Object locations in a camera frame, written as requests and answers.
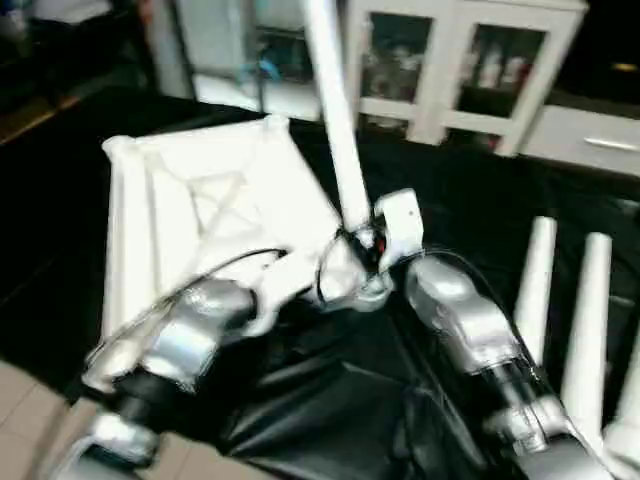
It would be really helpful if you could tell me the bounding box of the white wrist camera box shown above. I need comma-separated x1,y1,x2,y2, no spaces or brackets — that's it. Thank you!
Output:
373,188,426,269
245,250,326,336

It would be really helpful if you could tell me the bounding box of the black equipment case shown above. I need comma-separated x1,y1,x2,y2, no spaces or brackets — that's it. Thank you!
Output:
575,0,640,116

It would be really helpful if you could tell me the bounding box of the white drawer unit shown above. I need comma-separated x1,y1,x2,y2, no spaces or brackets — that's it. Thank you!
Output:
520,105,640,179

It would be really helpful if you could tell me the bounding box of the black work mat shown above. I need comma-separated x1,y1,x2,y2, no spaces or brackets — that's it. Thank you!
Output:
0,85,640,480

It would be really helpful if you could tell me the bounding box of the teal plastic object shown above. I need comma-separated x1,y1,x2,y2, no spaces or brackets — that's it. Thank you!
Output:
245,58,286,86

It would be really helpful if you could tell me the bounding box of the white plastic table leg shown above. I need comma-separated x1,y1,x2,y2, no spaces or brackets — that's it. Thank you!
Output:
300,0,376,236
603,330,640,471
560,232,613,451
513,215,558,366

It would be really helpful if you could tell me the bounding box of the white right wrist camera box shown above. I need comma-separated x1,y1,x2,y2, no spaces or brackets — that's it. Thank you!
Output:
373,188,426,269

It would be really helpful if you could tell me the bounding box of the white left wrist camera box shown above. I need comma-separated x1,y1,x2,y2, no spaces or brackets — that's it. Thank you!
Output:
245,250,326,336

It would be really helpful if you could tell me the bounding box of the white plastic table top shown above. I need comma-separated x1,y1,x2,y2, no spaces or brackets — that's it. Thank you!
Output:
82,113,396,393

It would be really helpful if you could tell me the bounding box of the white glass door cabinet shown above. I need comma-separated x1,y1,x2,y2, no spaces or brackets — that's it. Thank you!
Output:
345,0,586,156

